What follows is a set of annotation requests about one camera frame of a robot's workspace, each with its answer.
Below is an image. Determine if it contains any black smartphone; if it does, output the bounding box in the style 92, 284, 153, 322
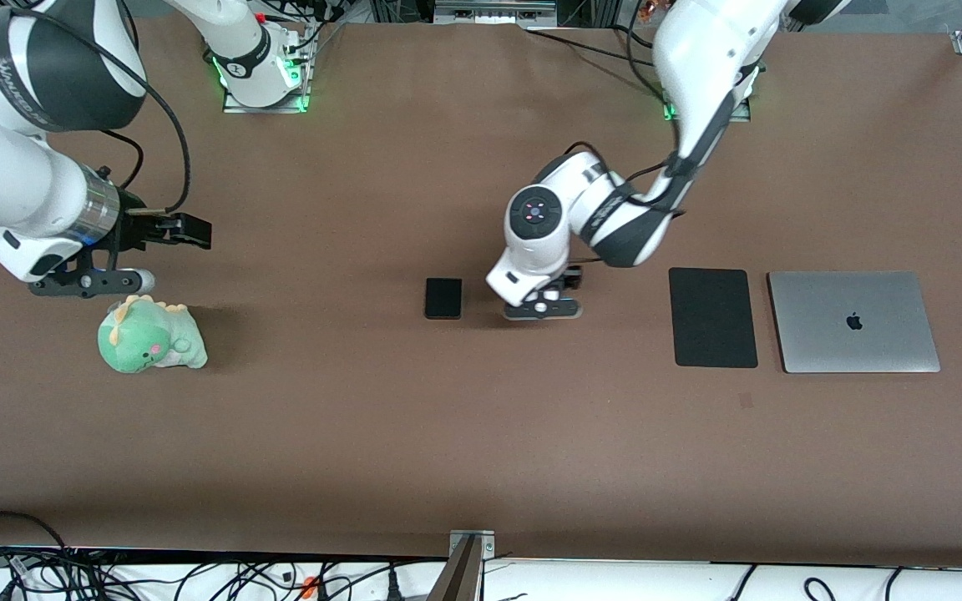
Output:
424, 277, 463, 321

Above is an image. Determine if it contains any silver apple laptop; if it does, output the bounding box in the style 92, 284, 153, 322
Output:
766, 270, 942, 374

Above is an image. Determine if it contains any green dinosaur plush toy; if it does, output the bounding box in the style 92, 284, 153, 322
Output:
97, 293, 209, 374

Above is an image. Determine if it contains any long black table cable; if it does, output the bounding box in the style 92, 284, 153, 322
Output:
525, 28, 660, 68

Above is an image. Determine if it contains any black arched floor cable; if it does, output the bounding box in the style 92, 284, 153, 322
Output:
0, 511, 72, 553

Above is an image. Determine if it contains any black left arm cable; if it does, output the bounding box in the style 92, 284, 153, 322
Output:
563, 140, 692, 214

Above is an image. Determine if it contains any black mouse pad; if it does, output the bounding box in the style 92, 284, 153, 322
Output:
668, 267, 759, 369

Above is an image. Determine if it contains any grey metal device box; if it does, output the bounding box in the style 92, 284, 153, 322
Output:
433, 0, 558, 27

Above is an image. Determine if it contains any short black table cable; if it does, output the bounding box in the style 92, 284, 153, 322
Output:
612, 23, 658, 49

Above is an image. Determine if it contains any silver metal bracket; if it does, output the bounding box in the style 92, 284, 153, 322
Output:
449, 530, 496, 559

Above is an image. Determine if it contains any dark camera pole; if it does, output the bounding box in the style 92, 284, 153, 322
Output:
428, 534, 482, 601

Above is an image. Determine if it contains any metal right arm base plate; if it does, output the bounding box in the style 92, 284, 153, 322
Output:
222, 23, 313, 114

